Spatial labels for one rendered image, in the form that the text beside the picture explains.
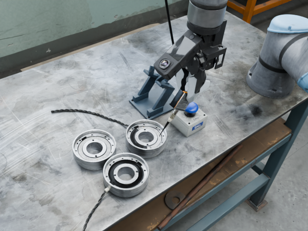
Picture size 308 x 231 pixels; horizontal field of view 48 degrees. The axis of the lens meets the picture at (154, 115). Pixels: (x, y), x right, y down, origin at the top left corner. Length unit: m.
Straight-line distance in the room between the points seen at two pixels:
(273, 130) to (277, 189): 0.61
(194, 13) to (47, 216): 0.52
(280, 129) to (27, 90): 0.93
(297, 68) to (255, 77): 0.18
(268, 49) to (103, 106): 0.51
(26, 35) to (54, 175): 1.74
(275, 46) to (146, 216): 0.62
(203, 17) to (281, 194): 1.38
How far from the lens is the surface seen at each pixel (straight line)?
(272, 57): 1.09
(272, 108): 1.11
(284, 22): 1.06
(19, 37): 2.50
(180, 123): 0.93
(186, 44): 0.75
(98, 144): 0.88
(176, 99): 0.85
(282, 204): 1.91
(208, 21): 0.72
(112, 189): 0.79
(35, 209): 0.82
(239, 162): 1.26
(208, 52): 0.77
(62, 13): 2.55
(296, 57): 1.00
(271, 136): 1.39
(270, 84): 1.12
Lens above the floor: 1.48
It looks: 44 degrees down
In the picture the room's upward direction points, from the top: 6 degrees clockwise
